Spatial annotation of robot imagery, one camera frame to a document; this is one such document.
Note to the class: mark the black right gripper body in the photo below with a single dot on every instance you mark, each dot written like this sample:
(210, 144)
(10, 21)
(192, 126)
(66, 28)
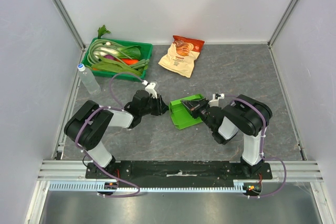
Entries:
(199, 107)

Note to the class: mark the green asparagus bunch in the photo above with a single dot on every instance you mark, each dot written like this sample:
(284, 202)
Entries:
(142, 64)

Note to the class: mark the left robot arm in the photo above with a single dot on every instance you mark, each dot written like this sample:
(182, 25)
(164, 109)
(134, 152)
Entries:
(87, 127)

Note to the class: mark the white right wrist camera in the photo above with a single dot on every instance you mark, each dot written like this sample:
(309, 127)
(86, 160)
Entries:
(215, 99)

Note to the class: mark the light blue cable duct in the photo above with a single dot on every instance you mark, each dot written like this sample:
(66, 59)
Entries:
(111, 187)

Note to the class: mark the celery leaf sprig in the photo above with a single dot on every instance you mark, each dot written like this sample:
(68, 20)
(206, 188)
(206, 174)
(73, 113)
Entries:
(102, 31)

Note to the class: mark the red and cream snack bag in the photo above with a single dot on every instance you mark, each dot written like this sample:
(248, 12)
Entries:
(181, 55)

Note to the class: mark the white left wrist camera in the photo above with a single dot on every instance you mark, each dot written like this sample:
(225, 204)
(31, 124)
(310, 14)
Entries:
(150, 88)

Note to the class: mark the green long beans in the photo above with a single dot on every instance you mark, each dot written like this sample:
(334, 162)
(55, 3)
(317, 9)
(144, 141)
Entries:
(92, 49)

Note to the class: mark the orange carrot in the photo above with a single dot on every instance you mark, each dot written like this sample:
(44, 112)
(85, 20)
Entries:
(130, 61)

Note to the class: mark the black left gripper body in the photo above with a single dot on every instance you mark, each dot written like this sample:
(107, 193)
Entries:
(158, 103)

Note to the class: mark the purple onion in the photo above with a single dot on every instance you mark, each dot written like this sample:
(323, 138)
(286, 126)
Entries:
(109, 57)

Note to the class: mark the green paper box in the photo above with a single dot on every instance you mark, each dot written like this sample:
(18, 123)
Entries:
(179, 114)

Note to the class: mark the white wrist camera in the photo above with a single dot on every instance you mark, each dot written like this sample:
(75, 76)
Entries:
(150, 88)
(215, 99)

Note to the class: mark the clear plastic water bottle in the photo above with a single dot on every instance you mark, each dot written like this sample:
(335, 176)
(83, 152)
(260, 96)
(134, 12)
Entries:
(87, 78)

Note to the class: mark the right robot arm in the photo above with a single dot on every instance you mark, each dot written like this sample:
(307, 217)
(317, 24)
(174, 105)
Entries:
(244, 114)

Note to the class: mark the bok choy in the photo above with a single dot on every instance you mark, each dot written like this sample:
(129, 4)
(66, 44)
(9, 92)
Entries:
(130, 52)

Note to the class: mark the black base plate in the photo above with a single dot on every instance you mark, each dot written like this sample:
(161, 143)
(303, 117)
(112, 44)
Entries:
(183, 173)

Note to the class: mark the green plastic crate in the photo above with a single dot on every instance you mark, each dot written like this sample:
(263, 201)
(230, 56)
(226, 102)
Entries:
(146, 53)

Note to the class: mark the green leafy vegetable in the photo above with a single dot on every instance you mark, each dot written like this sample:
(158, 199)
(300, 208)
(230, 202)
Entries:
(115, 67)

